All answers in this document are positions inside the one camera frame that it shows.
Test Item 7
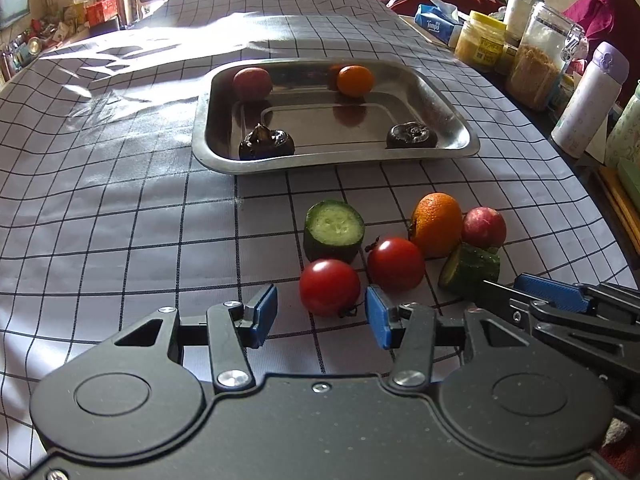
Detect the red gift box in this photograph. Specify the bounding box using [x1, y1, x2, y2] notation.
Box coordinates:
[86, 0, 118, 23]

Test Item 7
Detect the red tomato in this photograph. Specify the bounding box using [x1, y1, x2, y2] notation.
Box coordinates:
[366, 237, 426, 292]
[299, 259, 362, 318]

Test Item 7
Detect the glass clip-top jar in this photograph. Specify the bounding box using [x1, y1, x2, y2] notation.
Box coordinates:
[505, 1, 586, 111]

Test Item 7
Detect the maroon garment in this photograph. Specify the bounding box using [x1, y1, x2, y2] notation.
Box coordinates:
[562, 0, 640, 106]

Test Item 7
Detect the blue tissue pack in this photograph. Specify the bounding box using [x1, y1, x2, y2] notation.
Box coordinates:
[414, 4, 463, 38]

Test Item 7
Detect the white paper sheet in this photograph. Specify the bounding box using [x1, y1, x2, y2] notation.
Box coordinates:
[585, 120, 608, 163]

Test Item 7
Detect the checked tablecloth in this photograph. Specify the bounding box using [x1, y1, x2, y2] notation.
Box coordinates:
[0, 0, 636, 480]

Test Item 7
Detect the red radish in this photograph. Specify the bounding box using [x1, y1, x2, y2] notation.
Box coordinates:
[233, 67, 273, 102]
[460, 206, 507, 250]

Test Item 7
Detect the orange mandarin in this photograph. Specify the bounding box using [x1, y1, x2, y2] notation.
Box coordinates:
[336, 65, 375, 98]
[409, 192, 463, 260]

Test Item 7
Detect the cucumber piece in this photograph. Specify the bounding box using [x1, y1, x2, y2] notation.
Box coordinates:
[438, 242, 501, 297]
[303, 200, 366, 264]

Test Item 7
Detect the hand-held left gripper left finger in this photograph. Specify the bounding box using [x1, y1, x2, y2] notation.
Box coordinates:
[114, 283, 279, 393]

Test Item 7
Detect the wooden board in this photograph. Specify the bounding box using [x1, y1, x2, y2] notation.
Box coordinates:
[597, 165, 640, 246]

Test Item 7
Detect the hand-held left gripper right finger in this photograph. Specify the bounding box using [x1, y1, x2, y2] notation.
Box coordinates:
[365, 285, 531, 396]

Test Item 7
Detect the yellow lidded jar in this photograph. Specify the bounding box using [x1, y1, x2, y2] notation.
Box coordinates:
[454, 10, 507, 66]

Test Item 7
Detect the stainless steel tray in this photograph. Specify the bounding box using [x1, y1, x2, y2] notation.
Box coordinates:
[191, 57, 481, 176]

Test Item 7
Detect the white tube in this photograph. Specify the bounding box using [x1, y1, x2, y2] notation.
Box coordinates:
[502, 0, 528, 31]

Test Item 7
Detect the green patterned thermos bottle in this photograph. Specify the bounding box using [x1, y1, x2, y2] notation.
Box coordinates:
[604, 82, 640, 168]

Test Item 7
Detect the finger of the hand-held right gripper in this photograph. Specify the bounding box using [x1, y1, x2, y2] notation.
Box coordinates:
[475, 280, 640, 361]
[514, 272, 640, 313]

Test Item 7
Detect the white purple thermos bottle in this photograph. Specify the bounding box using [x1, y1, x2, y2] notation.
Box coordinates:
[551, 41, 630, 159]

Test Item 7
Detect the black water chestnut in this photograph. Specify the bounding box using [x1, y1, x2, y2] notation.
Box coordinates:
[238, 124, 295, 160]
[385, 122, 439, 150]

